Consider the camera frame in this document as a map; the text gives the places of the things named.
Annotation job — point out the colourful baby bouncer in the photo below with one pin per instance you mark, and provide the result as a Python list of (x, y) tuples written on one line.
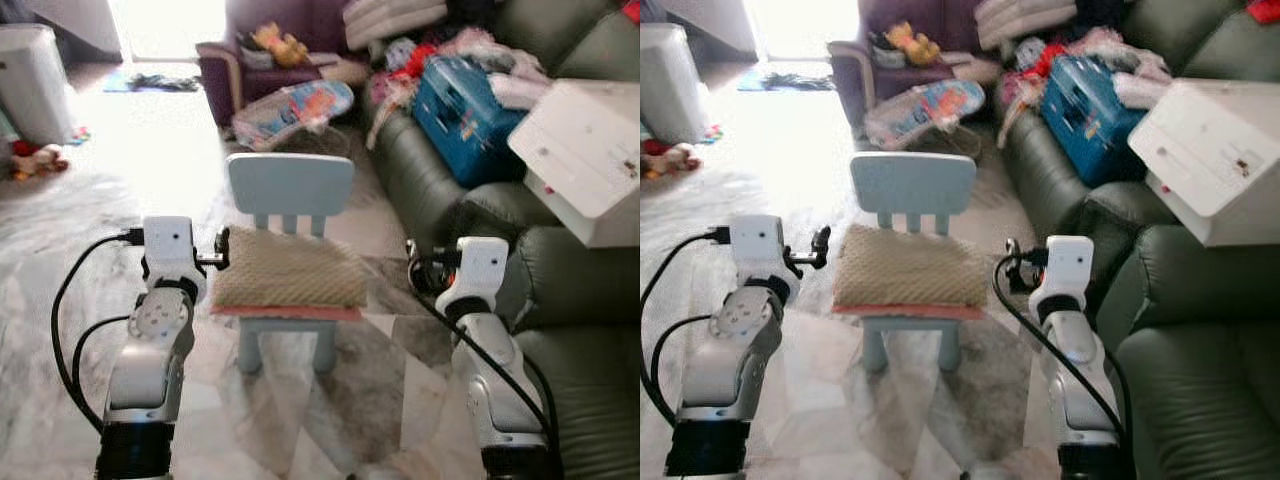
[(320, 100), (945, 100)]

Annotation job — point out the blue floor mat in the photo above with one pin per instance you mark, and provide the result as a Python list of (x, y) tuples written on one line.
[(785, 81), (150, 82)]

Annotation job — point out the purple armchair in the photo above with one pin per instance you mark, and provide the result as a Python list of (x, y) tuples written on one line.
[(850, 85), (225, 85)]

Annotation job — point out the white plastic box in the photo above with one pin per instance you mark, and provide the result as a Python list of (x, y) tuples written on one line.
[(1215, 150), (585, 150)]

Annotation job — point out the green leather sofa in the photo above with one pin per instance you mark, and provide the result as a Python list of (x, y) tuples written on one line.
[(1200, 400), (590, 400)]

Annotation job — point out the blue toy case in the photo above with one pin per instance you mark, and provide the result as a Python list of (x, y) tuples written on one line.
[(465, 120), (1085, 115)]

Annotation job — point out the stacked white pillows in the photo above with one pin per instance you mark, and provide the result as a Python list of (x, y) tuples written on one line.
[(395, 20), (1025, 20)]

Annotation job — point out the thin red seat cushion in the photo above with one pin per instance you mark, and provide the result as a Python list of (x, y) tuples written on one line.
[(900, 311), (300, 313)]

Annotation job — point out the red and beige plush toy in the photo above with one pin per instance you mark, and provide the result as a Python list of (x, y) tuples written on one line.
[(680, 158), (40, 160)]

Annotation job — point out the yellow plush toy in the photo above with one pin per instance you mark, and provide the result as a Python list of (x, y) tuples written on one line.
[(278, 45), (910, 44)]

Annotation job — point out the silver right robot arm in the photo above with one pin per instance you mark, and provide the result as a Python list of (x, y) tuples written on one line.
[(1080, 370), (495, 370)]

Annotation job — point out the red cloth item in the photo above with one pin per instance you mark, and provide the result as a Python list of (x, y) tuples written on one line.
[(631, 9), (1263, 9)]

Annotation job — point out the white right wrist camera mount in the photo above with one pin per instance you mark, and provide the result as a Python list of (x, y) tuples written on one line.
[(485, 265), (1070, 265)]

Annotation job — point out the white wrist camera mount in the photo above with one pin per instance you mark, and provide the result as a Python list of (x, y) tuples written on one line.
[(1070, 265), (485, 265), (168, 245), (756, 245)]

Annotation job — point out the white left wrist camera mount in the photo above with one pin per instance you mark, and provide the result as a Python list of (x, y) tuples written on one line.
[(168, 245), (756, 245)]

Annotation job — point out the beige quilted pillow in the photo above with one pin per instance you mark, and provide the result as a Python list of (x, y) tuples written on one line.
[(910, 268), (290, 270)]

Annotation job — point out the light blue child chair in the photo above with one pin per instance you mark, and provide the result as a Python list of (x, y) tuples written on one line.
[(912, 185), (290, 185)]

